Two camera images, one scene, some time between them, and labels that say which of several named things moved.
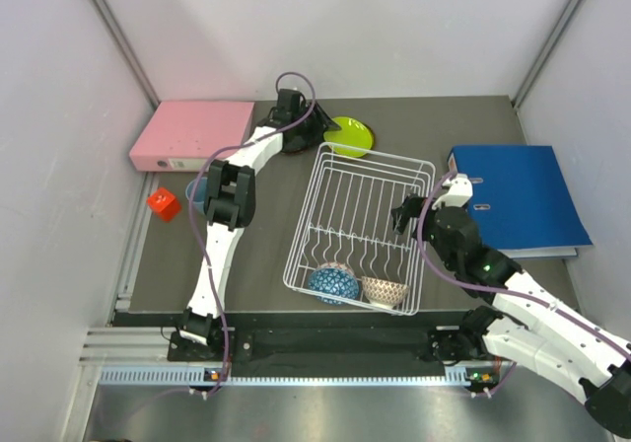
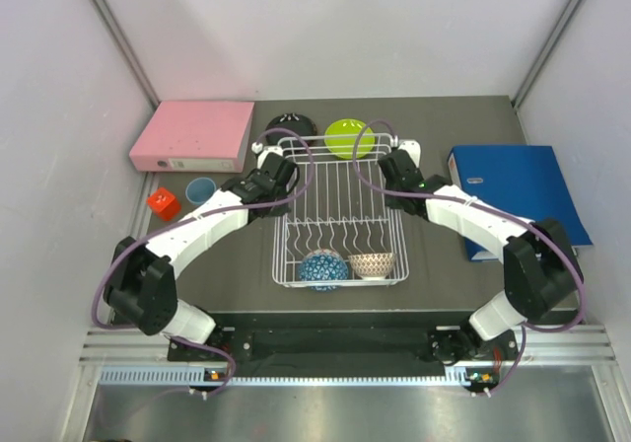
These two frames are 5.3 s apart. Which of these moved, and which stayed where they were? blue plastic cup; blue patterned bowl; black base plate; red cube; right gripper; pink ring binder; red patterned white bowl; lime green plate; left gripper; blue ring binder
Moved: right gripper; left gripper; blue patterned bowl; red patterned white bowl
Stayed: red cube; blue plastic cup; blue ring binder; pink ring binder; lime green plate; black base plate
